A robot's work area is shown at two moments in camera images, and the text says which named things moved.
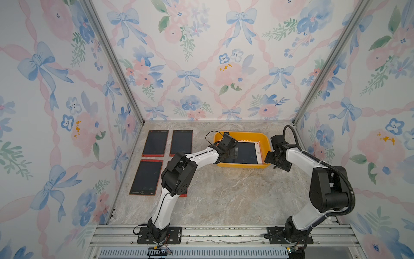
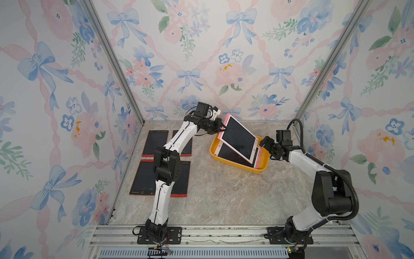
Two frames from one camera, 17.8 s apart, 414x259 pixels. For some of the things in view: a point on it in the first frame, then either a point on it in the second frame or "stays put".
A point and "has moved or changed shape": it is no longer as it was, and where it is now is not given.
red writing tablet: (156, 143) stays put
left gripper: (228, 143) -> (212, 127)
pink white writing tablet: (246, 152) has moved or changed shape
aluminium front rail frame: (121, 242) stays put
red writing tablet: (147, 177) stays put
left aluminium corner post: (92, 11) stays put
